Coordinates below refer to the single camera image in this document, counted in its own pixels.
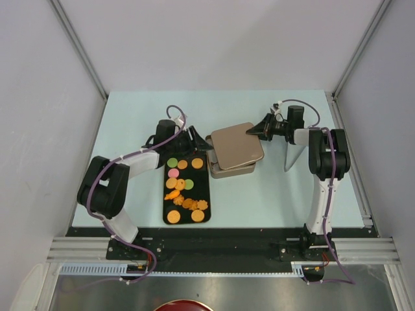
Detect red round object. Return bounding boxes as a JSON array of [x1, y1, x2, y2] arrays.
[[154, 299, 213, 311]]

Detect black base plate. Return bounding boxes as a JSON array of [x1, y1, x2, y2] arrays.
[[66, 226, 379, 273]]

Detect round orange cookie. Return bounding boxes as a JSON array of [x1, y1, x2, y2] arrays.
[[191, 209, 205, 223], [167, 210, 181, 224], [191, 157, 204, 169]]

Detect white cable duct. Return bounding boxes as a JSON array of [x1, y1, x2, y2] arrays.
[[60, 262, 324, 279]]

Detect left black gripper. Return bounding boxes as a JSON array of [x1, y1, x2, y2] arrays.
[[167, 126, 212, 159]]

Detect square tin lid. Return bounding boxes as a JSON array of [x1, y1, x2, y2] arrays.
[[211, 122, 264, 170]]

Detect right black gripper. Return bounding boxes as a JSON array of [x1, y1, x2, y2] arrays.
[[246, 113, 291, 142]]

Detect pink round cookie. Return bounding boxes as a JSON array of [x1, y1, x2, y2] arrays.
[[168, 168, 180, 178]]

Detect square cookie tin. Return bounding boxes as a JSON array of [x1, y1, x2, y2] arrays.
[[207, 133, 264, 179]]

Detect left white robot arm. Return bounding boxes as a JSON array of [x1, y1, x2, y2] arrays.
[[77, 119, 213, 259]]

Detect flower shaped orange cookie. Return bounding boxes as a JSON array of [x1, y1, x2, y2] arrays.
[[197, 200, 209, 211]]

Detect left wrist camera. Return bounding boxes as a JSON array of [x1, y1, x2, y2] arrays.
[[172, 115, 186, 128]]

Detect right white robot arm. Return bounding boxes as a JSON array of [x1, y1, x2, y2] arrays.
[[246, 99, 351, 260]]

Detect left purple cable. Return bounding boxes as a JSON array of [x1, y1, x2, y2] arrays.
[[61, 105, 189, 292]]

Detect purple cable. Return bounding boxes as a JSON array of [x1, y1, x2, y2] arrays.
[[61, 105, 189, 292], [274, 98, 356, 286]]

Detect metal tongs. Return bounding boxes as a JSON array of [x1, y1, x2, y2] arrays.
[[283, 140, 308, 172]]

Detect black cookie tray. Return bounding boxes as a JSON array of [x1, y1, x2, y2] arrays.
[[163, 153, 211, 225]]

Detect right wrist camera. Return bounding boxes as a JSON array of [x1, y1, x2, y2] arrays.
[[270, 101, 283, 117]]

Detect light green round cookie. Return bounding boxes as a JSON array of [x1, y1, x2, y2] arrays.
[[167, 157, 178, 168]]

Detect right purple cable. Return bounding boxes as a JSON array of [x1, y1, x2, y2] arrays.
[[274, 98, 356, 286]]

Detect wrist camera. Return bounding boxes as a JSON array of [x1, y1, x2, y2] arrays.
[[172, 115, 186, 128], [270, 101, 283, 117]]

